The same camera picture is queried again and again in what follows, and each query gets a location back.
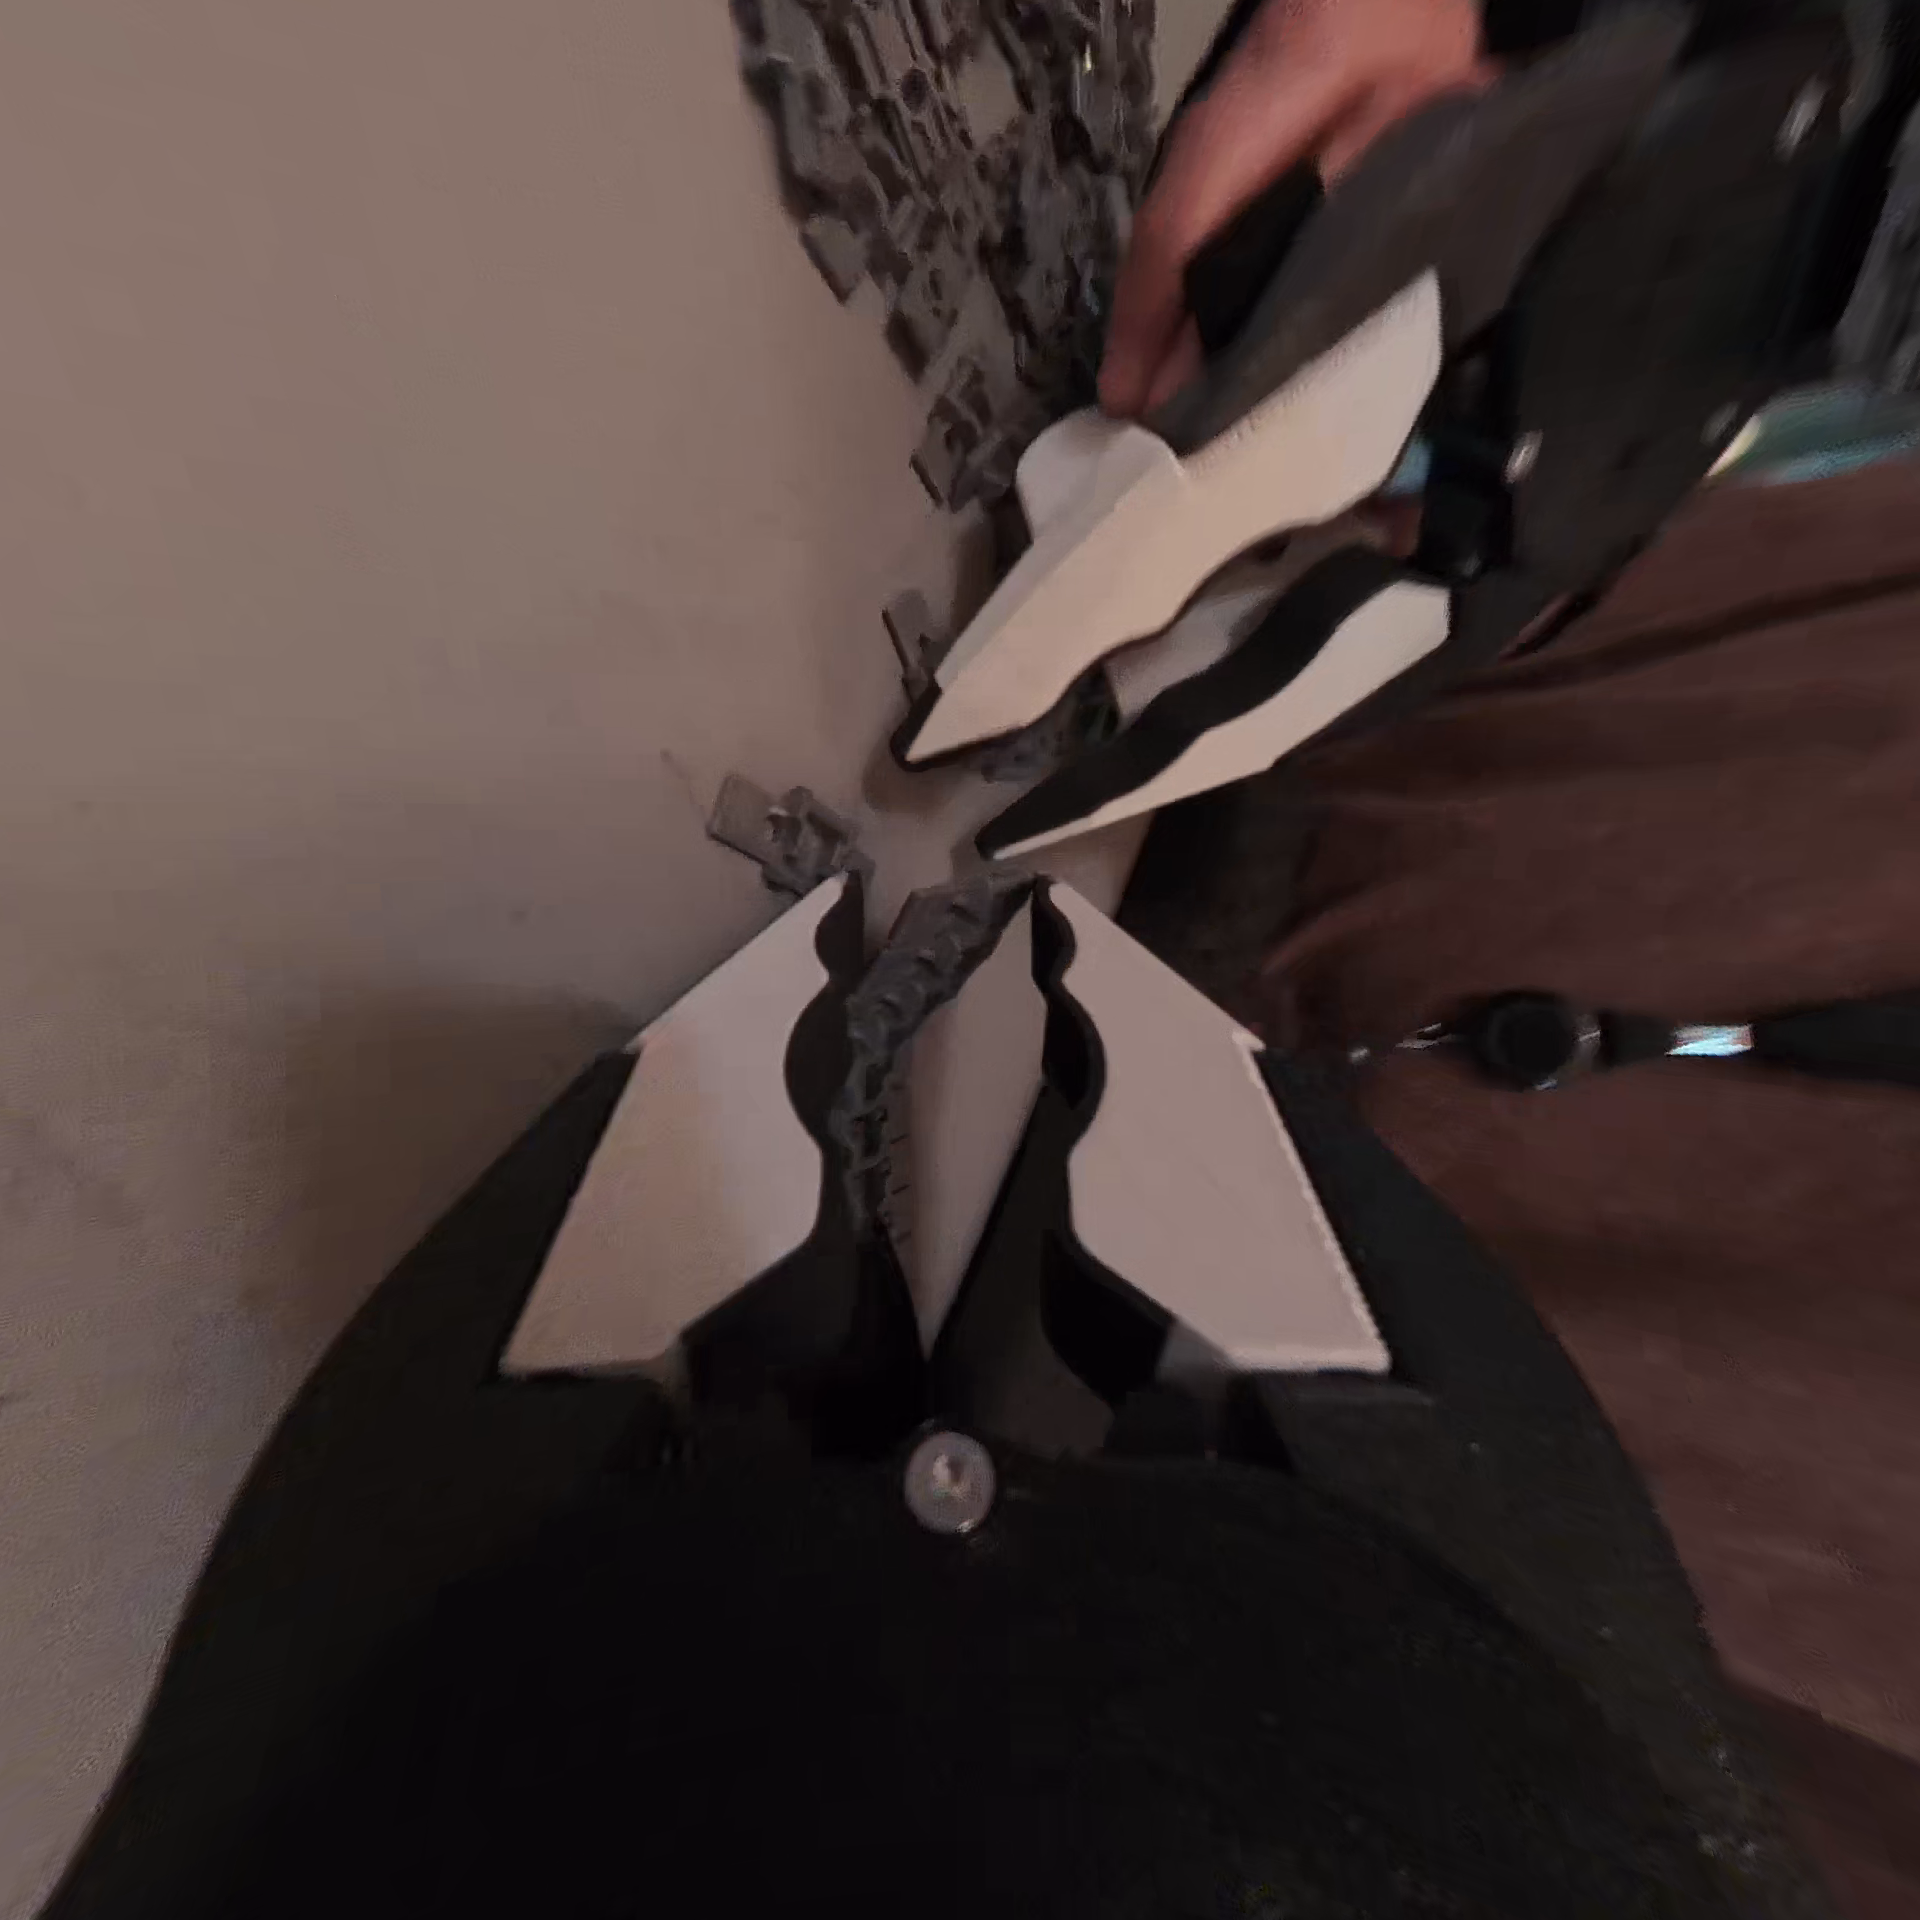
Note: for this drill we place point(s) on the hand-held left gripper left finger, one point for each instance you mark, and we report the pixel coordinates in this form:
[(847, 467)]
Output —
[(674, 1200)]

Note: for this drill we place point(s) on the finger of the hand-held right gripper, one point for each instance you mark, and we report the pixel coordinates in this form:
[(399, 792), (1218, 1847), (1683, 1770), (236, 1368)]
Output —
[(1170, 570), (1320, 674)]

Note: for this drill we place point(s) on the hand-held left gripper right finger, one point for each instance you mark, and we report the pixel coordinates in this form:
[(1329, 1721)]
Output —
[(1215, 1200)]

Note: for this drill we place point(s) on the pile of grey track pieces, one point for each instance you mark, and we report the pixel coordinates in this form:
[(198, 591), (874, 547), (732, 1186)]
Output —
[(931, 148)]

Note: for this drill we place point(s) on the grey desk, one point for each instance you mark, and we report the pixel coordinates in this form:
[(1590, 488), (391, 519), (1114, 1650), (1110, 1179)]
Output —
[(375, 600)]

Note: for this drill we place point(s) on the person's right hand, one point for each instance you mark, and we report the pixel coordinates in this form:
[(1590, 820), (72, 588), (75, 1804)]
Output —
[(1259, 135)]

